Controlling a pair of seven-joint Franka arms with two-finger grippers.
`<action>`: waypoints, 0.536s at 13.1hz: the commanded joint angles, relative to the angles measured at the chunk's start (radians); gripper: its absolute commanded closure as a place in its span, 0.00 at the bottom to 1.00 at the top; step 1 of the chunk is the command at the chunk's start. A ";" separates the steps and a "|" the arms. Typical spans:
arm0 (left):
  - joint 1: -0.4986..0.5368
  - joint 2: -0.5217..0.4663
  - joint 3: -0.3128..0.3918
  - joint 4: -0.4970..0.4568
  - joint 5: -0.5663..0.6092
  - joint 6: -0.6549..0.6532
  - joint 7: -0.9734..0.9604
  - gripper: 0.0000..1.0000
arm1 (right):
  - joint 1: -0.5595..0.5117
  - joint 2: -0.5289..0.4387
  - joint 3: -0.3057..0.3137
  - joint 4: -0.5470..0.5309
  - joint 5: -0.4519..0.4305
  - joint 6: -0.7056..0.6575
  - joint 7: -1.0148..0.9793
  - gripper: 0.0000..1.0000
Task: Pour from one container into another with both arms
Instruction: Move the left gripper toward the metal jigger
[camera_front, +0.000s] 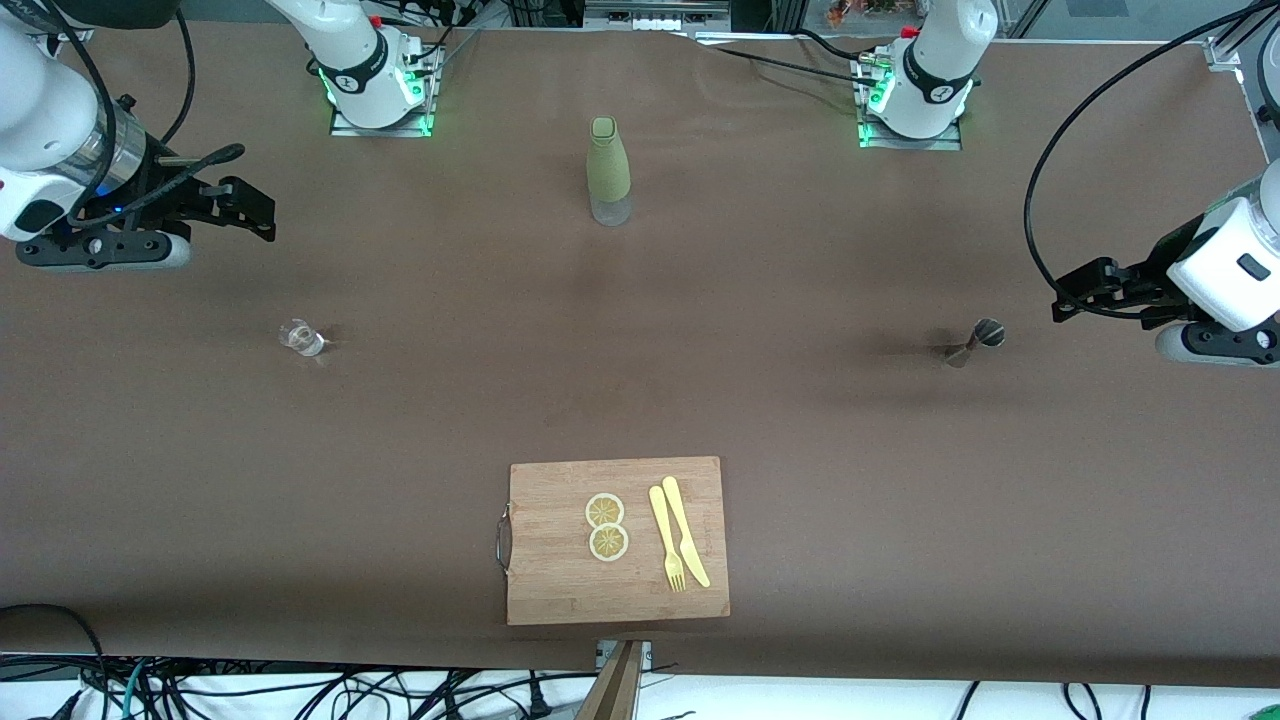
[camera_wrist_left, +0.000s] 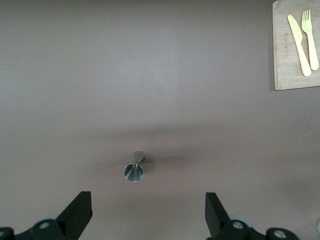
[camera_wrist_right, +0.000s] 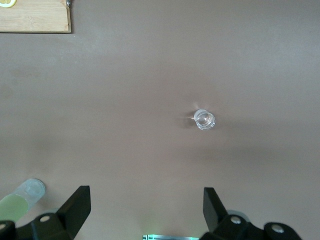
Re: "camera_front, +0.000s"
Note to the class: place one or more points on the yellow plastic knife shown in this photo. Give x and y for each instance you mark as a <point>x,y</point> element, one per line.
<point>683,525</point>

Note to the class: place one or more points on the green bottle with clear base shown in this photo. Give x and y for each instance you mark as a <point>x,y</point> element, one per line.
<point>608,165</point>

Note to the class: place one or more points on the lemon slice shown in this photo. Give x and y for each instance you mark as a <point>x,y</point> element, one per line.
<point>608,543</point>
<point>604,510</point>

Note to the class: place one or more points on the small clear glass cup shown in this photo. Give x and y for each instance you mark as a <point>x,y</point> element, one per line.
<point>300,340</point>

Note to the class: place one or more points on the wooden beam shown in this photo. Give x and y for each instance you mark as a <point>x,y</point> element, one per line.
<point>612,690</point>

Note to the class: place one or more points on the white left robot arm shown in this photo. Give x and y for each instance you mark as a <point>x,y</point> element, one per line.
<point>935,70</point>

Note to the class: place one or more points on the steel double jigger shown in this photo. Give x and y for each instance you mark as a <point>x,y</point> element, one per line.
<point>985,333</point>

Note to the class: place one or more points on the small metal bracket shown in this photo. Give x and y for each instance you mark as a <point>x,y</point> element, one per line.
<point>646,652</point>

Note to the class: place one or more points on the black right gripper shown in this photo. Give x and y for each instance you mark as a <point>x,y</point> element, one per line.
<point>160,188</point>

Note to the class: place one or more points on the yellow plastic fork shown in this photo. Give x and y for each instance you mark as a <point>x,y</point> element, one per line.
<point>663,530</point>

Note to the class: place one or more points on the wooden cutting board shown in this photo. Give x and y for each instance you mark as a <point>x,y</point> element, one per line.
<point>550,580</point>

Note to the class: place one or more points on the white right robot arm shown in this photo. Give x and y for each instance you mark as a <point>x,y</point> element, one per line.
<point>40,110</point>

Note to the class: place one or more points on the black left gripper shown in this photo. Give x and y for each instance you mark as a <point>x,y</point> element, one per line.
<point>1158,271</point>

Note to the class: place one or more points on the grey metal equipment box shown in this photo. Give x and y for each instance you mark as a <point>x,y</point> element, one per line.
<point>650,12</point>

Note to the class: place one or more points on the aluminium frame profile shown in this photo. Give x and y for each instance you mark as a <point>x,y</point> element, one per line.
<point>1222,52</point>

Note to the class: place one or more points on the brown table cover sheet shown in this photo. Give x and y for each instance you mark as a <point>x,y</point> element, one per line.
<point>800,420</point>

